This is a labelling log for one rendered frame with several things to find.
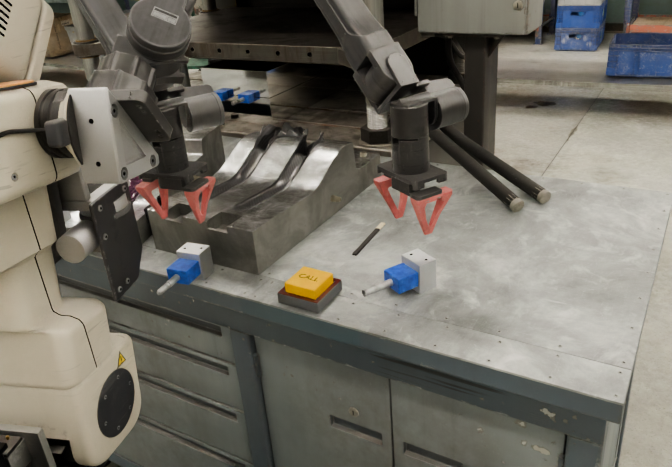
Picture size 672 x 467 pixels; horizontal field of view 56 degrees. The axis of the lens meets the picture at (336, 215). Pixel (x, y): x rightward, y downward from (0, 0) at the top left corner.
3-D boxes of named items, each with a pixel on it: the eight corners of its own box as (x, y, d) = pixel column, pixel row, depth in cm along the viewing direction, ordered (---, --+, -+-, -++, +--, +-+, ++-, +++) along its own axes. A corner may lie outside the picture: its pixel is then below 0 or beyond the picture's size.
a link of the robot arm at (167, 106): (136, 102, 103) (147, 108, 98) (176, 93, 106) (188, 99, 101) (145, 142, 106) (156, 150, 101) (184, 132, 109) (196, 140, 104)
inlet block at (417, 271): (373, 314, 101) (371, 285, 99) (356, 300, 105) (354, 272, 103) (436, 287, 107) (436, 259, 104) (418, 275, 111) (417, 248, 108)
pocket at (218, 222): (230, 244, 115) (227, 226, 114) (208, 239, 118) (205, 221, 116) (245, 233, 119) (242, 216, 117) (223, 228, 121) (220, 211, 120)
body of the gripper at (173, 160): (161, 168, 112) (153, 128, 109) (210, 172, 108) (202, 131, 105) (138, 182, 107) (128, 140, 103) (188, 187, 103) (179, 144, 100)
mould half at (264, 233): (258, 275, 115) (248, 208, 109) (155, 249, 127) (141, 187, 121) (381, 176, 153) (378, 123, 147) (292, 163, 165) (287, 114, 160)
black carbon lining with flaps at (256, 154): (247, 222, 119) (240, 176, 115) (184, 209, 127) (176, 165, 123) (339, 160, 146) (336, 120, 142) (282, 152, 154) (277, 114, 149)
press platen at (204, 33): (395, 120, 170) (393, 54, 162) (76, 90, 232) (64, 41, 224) (491, 55, 233) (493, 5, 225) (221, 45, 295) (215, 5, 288)
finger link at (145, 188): (166, 208, 116) (155, 161, 112) (198, 212, 113) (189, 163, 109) (143, 224, 110) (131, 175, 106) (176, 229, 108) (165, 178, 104)
